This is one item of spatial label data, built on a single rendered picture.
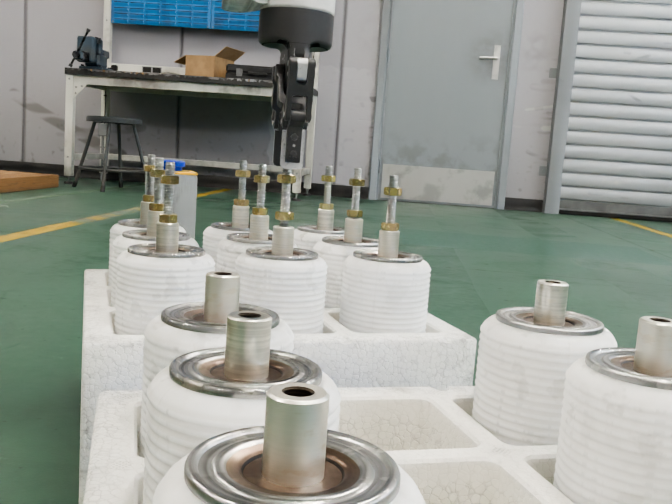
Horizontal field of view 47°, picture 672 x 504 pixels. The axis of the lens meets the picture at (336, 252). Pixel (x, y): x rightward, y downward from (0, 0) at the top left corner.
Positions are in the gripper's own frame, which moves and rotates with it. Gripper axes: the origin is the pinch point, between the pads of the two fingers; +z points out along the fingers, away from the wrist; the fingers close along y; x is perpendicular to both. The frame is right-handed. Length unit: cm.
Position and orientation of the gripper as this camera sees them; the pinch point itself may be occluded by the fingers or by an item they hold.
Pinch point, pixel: (287, 154)
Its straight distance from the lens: 80.5
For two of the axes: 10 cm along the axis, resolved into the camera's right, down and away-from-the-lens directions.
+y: -1.8, -1.4, 9.7
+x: -9.8, -0.5, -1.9
